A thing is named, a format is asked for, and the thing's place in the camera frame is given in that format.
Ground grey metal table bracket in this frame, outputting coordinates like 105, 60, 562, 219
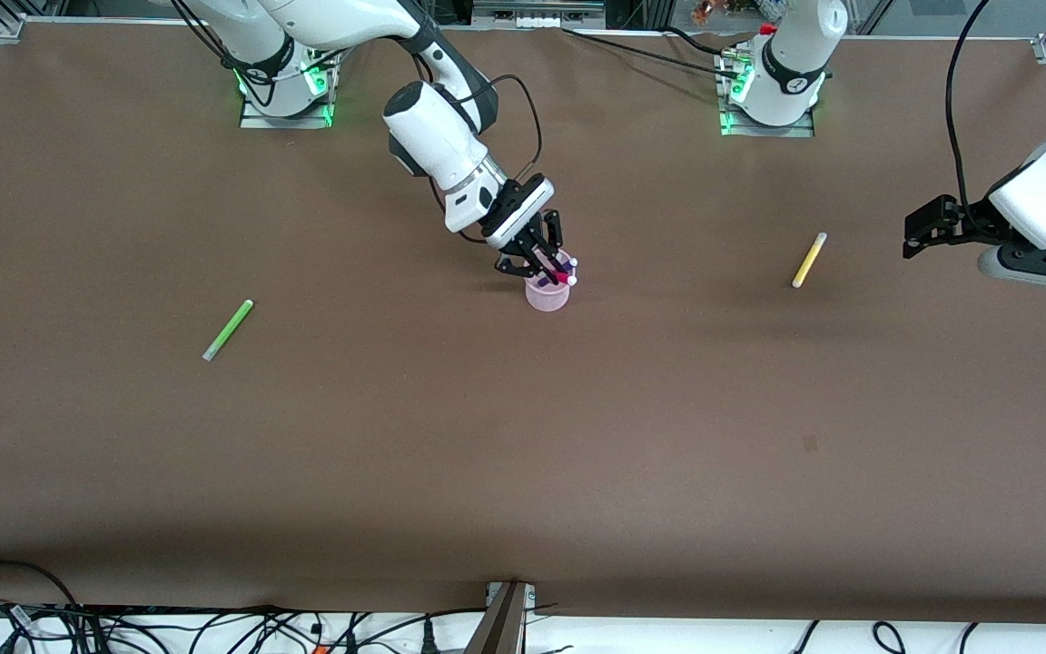
464, 581, 538, 654

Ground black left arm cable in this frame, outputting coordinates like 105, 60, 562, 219
944, 0, 994, 214

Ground pink cup holder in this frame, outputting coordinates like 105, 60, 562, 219
524, 254, 575, 313

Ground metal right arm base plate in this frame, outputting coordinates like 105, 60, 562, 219
240, 54, 335, 130

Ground tangled black floor cables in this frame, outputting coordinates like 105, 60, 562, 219
0, 598, 488, 654

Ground yellow pen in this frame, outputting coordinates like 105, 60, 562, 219
792, 232, 828, 290

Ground long black table cable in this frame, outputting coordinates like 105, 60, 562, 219
562, 27, 742, 78

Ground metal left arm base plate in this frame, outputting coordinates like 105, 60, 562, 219
720, 54, 816, 139

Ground white power strip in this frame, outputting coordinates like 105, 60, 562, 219
471, 0, 607, 29

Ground green pen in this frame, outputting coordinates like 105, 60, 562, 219
202, 299, 255, 362

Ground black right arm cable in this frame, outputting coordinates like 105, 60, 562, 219
428, 74, 544, 246

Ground thick black arced cable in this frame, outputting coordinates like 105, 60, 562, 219
0, 560, 81, 608

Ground short black table cable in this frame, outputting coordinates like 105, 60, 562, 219
664, 25, 733, 57

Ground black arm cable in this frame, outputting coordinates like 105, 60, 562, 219
428, 74, 544, 246
944, 0, 994, 214

